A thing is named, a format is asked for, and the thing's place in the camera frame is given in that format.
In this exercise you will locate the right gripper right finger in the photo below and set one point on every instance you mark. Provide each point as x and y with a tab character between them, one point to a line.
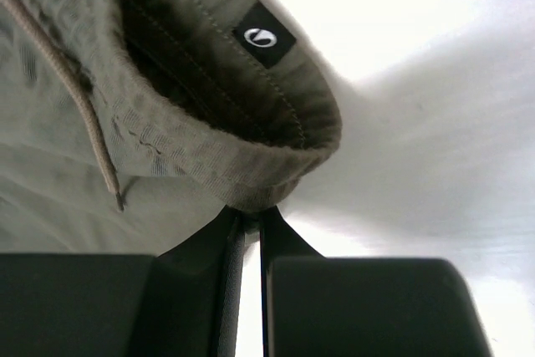
318	306

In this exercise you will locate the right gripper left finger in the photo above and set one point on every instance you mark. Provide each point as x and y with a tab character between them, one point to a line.
183	303

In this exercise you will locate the olive green shorts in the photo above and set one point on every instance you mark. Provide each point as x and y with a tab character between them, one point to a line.
127	125

